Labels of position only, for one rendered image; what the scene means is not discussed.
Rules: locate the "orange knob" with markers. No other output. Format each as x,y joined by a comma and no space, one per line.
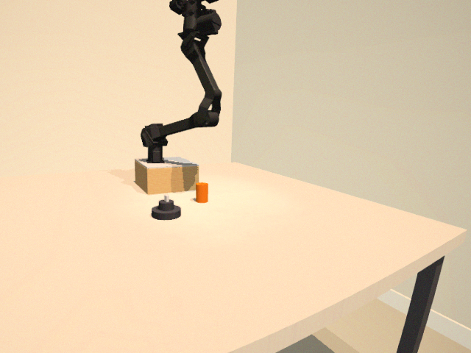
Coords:
201,192

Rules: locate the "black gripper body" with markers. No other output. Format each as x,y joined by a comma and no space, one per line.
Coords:
188,8

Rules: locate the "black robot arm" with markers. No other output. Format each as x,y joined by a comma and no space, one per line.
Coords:
154,136

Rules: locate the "dark grey round pedestal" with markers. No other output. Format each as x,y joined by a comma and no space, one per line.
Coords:
166,210

